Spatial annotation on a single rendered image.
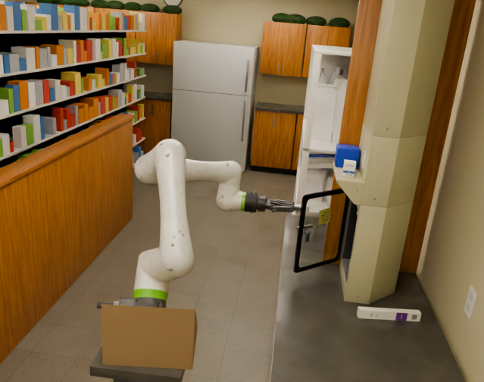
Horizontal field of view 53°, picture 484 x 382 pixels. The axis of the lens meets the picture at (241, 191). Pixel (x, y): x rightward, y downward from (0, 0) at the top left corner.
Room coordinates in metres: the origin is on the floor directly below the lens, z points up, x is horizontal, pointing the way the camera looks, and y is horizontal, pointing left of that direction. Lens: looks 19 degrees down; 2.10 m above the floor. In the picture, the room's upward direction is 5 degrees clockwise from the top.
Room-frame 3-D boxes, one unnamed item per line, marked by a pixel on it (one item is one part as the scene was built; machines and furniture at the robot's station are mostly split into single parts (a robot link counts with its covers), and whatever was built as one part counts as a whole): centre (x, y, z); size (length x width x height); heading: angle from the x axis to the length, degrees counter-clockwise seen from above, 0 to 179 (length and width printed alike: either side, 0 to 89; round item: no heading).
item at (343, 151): (2.18, -0.47, 1.56); 0.10 x 0.10 x 0.09; 84
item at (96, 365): (1.51, 0.31, 0.92); 0.32 x 0.32 x 0.04; 86
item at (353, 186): (2.09, -0.47, 1.46); 0.32 x 0.12 x 0.10; 174
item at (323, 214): (2.14, -0.40, 1.19); 0.30 x 0.01 x 0.40; 126
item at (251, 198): (2.12, -0.05, 1.31); 0.09 x 0.06 x 0.12; 175
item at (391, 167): (2.07, -0.65, 1.33); 0.32 x 0.25 x 0.77; 174
